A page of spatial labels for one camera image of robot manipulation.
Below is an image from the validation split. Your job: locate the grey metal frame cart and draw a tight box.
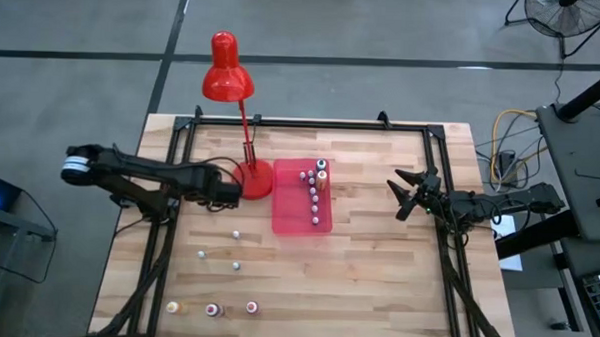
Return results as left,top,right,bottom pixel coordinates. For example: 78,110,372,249
0,202,60,337

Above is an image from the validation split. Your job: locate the yellow floor cable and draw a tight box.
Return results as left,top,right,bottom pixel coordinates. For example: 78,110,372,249
487,107,551,194

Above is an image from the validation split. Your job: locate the grey keyboard desk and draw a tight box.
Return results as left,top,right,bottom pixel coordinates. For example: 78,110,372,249
553,237,600,337

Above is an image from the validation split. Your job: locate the pink translucent plastic bin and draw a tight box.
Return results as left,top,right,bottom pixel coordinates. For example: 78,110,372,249
270,156,336,239

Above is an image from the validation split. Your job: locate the black pole stand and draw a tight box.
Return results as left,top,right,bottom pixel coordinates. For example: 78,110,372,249
555,60,600,124

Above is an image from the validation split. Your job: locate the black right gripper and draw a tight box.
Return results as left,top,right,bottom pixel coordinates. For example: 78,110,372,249
385,166,447,224

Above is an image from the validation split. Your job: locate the grey side table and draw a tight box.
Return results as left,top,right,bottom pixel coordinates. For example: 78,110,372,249
531,99,600,243

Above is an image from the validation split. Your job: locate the black power adapter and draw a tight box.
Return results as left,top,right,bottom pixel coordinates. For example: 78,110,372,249
497,150,517,172

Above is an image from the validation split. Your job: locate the black floor fan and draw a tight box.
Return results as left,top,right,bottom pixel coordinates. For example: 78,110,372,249
502,0,600,61

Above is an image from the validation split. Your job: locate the black aluminium table frame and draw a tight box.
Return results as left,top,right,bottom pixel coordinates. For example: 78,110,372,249
93,101,516,337

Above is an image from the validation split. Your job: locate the white paper sheet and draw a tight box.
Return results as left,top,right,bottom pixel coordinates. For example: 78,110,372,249
489,213,526,272

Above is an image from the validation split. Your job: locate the red desk lamp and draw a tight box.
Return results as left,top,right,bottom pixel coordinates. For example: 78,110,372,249
197,29,281,203

